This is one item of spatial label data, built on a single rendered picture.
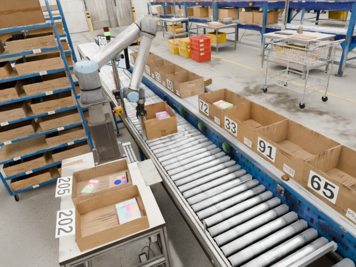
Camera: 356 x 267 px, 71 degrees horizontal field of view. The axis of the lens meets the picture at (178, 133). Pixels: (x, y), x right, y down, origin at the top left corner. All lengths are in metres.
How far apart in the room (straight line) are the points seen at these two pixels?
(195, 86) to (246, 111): 0.78
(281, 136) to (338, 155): 0.40
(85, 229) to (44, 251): 1.14
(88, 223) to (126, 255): 0.82
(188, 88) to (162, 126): 0.64
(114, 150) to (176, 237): 0.95
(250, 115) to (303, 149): 0.55
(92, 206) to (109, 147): 0.56
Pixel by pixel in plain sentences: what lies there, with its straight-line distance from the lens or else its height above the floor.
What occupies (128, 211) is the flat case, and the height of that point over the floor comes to 0.78.
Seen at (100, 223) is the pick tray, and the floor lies 0.76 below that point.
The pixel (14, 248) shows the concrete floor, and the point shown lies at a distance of 2.92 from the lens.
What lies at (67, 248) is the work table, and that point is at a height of 0.75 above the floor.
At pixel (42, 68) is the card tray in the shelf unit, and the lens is 2.79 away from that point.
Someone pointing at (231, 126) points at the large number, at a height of 0.96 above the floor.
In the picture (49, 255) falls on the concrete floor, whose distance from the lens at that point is 2.68.
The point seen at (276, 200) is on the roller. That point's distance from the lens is 1.67.
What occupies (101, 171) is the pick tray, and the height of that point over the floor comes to 0.80.
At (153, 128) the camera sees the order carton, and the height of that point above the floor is 0.85.
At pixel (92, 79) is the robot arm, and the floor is 1.41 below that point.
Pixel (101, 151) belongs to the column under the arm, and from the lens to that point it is 2.09.
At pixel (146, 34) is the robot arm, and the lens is 2.04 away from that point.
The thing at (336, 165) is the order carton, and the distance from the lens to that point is 1.78.
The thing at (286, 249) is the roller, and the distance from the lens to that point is 1.46.
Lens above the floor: 1.90
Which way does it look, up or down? 30 degrees down
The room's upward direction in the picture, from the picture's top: 6 degrees counter-clockwise
